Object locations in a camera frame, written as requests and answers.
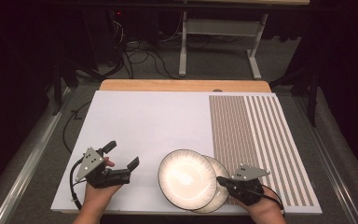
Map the brown white striped mat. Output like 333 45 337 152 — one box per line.
208 94 315 207

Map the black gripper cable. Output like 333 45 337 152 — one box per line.
255 184 286 217
69 157 90 211

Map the white metal desk frame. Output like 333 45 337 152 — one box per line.
178 10 269 80

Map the tangle of black floor cables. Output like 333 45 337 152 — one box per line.
106 18 181 80

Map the person's left hand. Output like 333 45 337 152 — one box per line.
83 156 125 207

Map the white board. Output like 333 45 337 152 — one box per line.
49 90 324 216

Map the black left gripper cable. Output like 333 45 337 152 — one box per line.
69 157 90 211

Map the wooden table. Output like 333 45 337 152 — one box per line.
99 78 272 93

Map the black equipment box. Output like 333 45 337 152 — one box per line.
83 8 126 68

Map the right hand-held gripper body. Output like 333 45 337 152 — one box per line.
228 163 271 207

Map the aluminium floor rail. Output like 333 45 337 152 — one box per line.
295 92 358 224
0 87 76 224

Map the white plate with dark rim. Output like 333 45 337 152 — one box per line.
157 148 218 212
192 154 231 215

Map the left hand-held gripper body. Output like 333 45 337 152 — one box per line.
75 147 132 189

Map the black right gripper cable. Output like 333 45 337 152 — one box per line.
255 184 286 217

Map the black stand leg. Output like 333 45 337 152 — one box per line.
268 66 321 128
50 59 78 117

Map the black floor cable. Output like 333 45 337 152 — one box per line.
62 100 92 154

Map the person's right hand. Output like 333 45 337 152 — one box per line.
238 186 284 217

